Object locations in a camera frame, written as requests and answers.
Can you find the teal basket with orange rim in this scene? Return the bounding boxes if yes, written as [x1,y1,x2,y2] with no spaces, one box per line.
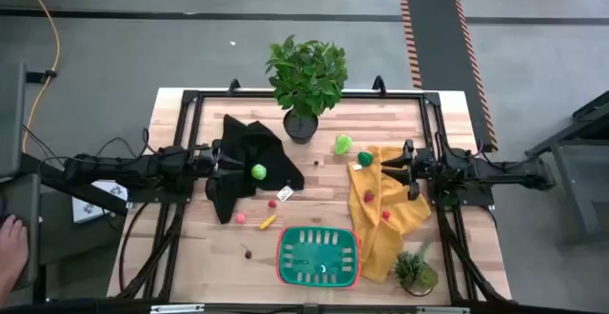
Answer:
[275,225,362,289]

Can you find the black metal table frame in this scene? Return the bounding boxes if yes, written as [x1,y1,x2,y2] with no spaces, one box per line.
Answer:
[113,78,513,305]

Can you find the yellow floor cable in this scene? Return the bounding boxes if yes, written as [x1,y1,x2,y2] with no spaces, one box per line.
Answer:
[17,0,62,153]

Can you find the silver metal bracket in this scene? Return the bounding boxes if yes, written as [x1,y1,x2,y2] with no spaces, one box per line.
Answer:
[416,306,471,314]
[150,304,206,314]

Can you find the black cloth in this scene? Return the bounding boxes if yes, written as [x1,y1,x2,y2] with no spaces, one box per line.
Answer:
[205,113,305,225]

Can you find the black cable clamp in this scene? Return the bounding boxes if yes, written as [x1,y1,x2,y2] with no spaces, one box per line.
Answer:
[26,69,58,85]

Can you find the light green ridged toy fruit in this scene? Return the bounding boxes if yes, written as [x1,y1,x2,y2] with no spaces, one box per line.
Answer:
[333,134,354,156]

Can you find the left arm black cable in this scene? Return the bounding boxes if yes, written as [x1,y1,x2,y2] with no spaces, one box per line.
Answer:
[94,127,158,159]

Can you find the mustard yellow cloth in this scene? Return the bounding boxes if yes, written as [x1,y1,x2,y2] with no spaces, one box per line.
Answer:
[346,146,433,285]

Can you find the person's hand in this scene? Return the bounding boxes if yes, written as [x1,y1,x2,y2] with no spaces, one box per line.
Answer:
[0,214,29,305]

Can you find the small potted succulent plant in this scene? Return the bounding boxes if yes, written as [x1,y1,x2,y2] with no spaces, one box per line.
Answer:
[393,240,440,298]

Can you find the grey metal side table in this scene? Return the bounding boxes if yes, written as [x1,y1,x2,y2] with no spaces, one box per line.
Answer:
[524,89,609,248]

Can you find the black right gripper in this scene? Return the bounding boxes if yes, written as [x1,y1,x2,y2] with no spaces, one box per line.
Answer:
[381,138,446,202]

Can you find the grey upright panel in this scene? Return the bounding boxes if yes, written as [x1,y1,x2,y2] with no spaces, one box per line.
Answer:
[0,61,28,180]

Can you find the white box with markers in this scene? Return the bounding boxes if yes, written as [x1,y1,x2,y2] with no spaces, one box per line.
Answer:
[70,180,128,225]

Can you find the black floor mat striped edges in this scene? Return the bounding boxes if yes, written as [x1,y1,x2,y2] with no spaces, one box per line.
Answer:
[399,0,500,153]

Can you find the grey desk surface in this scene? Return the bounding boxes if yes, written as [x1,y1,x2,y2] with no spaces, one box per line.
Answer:
[0,173,43,296]

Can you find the black hose loop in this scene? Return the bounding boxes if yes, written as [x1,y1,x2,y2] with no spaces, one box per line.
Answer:
[117,202,149,292]

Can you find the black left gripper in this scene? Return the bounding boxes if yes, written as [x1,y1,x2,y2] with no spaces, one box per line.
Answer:
[189,138,254,183]

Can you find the large leafy potted plant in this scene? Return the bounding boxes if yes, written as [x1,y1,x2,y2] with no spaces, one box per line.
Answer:
[265,33,349,145]

